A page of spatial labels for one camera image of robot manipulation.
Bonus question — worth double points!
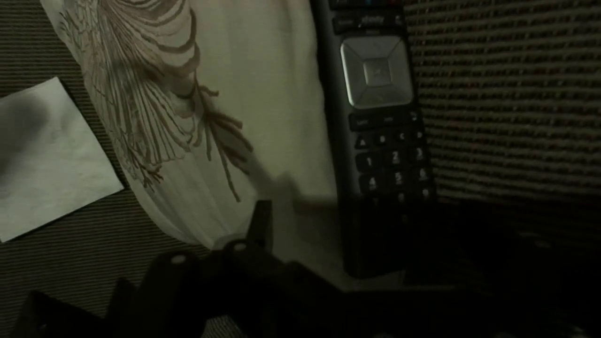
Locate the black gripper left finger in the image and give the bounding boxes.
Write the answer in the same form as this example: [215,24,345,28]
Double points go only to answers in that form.
[244,197,345,315]

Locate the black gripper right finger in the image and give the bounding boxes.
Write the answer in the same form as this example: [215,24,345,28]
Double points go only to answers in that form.
[454,199,567,304]

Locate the cream embroidered shell pillow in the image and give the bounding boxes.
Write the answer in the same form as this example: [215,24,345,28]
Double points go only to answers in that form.
[37,0,343,252]

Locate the black knit patterned pillow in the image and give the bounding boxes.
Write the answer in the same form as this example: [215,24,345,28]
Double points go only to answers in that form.
[399,0,601,208]

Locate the black remote control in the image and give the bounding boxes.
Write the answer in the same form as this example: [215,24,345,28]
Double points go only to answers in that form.
[309,0,439,280]

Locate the dark brown fabric sofa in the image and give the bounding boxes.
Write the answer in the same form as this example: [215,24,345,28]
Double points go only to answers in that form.
[0,0,352,338]

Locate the white square paper sheet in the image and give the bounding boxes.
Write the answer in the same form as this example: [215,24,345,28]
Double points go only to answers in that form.
[0,75,125,244]

